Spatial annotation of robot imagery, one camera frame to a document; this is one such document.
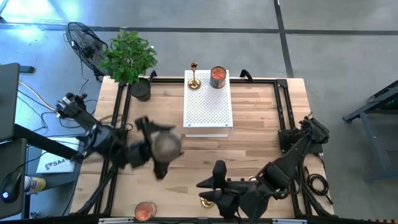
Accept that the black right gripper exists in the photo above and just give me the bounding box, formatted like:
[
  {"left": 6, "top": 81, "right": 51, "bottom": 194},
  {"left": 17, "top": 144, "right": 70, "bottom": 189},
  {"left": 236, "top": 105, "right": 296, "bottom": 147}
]
[{"left": 196, "top": 178, "right": 250, "bottom": 219}]

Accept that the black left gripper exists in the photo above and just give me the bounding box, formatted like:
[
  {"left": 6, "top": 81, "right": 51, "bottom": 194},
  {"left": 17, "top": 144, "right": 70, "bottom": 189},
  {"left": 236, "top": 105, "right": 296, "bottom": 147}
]
[{"left": 126, "top": 116, "right": 177, "bottom": 180}]

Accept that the tin can with silver top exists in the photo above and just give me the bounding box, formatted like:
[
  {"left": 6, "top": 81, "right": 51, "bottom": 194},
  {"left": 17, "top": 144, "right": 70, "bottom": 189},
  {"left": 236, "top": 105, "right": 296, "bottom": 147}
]
[{"left": 150, "top": 129, "right": 183, "bottom": 164}]

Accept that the white perforated metal shelf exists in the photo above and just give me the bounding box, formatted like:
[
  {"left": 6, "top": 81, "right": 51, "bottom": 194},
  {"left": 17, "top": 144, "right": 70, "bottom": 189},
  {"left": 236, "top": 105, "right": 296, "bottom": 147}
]
[{"left": 182, "top": 69, "right": 234, "bottom": 138}]

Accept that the green potted plant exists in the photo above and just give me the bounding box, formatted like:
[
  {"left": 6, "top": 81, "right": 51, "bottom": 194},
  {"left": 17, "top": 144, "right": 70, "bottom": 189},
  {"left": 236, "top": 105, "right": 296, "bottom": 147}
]
[{"left": 99, "top": 29, "right": 159, "bottom": 103}]

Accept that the white paper label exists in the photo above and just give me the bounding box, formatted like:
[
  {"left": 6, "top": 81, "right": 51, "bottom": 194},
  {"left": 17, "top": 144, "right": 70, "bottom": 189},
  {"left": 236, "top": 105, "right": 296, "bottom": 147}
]
[{"left": 36, "top": 136, "right": 81, "bottom": 174}]

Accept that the black floor fan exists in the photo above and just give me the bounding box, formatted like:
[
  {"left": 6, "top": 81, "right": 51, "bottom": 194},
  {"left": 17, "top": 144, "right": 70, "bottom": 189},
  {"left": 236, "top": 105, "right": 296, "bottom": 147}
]
[{"left": 63, "top": 21, "right": 109, "bottom": 82}]

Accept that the yellow white spray can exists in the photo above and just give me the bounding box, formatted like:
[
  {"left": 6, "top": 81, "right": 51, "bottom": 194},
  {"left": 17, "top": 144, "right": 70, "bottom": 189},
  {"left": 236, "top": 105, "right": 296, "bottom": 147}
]
[{"left": 24, "top": 175, "right": 47, "bottom": 195}]

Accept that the black desk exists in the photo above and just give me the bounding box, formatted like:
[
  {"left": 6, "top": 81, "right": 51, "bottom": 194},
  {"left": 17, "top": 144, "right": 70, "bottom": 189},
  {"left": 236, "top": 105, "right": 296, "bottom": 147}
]
[{"left": 0, "top": 123, "right": 85, "bottom": 220}]

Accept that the black computer mouse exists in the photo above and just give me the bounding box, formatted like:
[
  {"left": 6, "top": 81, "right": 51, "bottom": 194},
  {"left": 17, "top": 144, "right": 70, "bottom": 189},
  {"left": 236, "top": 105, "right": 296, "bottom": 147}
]
[{"left": 1, "top": 170, "right": 22, "bottom": 204}]

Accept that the dark grey laptop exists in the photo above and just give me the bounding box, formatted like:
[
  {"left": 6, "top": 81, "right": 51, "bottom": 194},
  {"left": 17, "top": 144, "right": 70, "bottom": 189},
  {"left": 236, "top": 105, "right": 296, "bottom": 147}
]
[{"left": 0, "top": 62, "right": 21, "bottom": 142}]

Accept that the grey metal cart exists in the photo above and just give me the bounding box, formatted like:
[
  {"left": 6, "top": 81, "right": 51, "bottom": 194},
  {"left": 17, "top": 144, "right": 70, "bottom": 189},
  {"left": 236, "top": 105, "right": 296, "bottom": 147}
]
[{"left": 343, "top": 79, "right": 398, "bottom": 183}]

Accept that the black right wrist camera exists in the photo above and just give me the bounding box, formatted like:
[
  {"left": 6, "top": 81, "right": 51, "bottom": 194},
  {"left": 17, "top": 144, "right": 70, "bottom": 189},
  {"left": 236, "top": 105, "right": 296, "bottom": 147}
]
[{"left": 213, "top": 159, "right": 228, "bottom": 184}]

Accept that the white edge bracket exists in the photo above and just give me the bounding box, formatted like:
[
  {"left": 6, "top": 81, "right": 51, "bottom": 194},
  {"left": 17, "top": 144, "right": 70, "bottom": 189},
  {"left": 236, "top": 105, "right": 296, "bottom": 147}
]
[
  {"left": 272, "top": 218, "right": 307, "bottom": 224},
  {"left": 98, "top": 217, "right": 134, "bottom": 224}
]

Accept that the coiled black cable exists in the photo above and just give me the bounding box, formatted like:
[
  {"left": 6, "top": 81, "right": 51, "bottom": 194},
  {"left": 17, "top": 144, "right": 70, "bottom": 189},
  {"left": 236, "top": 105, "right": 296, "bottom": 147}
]
[{"left": 305, "top": 172, "right": 335, "bottom": 205}]

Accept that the black aluminium table frame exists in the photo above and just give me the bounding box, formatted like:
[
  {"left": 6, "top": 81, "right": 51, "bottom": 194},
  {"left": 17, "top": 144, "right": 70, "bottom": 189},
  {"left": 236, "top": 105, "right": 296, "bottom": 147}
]
[{"left": 73, "top": 76, "right": 335, "bottom": 218}]

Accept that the yellow power cable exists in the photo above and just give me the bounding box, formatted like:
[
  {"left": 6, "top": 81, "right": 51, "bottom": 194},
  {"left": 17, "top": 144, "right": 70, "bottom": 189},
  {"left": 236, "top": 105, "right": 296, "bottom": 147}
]
[{"left": 17, "top": 81, "right": 60, "bottom": 113}]

